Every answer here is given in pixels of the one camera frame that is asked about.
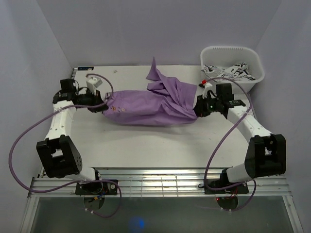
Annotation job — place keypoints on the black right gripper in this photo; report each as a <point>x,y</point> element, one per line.
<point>199,109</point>

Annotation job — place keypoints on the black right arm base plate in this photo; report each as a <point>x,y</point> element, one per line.
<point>216,186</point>

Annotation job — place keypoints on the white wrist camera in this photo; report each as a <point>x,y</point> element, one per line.
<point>206,86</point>
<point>92,83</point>

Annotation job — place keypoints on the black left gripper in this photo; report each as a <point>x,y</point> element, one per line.
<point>96,99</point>

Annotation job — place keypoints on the white plastic basket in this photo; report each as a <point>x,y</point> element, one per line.
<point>227,56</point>

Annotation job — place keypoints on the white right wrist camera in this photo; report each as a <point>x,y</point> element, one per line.
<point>206,86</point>

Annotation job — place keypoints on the aluminium rail frame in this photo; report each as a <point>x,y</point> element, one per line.
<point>163,165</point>

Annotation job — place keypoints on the black white printed trousers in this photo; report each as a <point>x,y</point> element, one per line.
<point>236,72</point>

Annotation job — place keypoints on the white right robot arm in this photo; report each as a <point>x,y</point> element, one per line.
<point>266,152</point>

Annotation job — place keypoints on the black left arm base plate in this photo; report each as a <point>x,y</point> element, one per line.
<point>104,188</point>

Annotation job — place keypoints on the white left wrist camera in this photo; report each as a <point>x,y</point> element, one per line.
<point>92,83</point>

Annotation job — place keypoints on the purple trousers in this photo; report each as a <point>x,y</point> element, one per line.
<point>166,101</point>

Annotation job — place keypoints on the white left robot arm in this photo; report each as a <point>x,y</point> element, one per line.
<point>57,152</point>

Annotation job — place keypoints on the black blue label sticker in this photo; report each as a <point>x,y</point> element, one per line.
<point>85,68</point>

